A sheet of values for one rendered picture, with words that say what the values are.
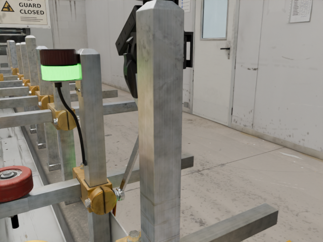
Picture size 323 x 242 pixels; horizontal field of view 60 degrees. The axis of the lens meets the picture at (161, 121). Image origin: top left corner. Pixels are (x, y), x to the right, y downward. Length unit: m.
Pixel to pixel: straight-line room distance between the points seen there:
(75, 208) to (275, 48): 3.00
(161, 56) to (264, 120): 3.37
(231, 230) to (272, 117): 3.09
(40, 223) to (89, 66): 0.58
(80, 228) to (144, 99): 0.52
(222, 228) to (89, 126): 0.29
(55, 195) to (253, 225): 0.37
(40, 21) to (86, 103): 2.57
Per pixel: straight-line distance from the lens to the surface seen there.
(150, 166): 0.30
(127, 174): 0.55
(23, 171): 0.58
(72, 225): 0.77
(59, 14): 9.58
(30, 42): 1.24
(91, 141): 0.53
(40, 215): 0.99
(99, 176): 0.56
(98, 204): 0.56
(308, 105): 3.27
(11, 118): 0.80
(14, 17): 3.03
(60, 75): 0.48
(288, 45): 3.38
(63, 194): 0.61
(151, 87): 0.27
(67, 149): 0.80
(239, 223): 0.52
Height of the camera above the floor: 1.14
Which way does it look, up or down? 15 degrees down
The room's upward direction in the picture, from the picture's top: straight up
